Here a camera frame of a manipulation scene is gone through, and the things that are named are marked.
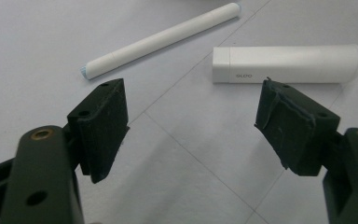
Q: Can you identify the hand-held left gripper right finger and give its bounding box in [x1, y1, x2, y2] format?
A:
[255, 77, 343, 177]

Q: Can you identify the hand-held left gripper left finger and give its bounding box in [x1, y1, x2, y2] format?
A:
[66, 77, 131, 185]

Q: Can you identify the thick white tube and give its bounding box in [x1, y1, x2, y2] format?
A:
[212, 44, 358, 84]

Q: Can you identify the thin white marker pen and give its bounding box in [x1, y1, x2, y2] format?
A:
[79, 2, 242, 81]

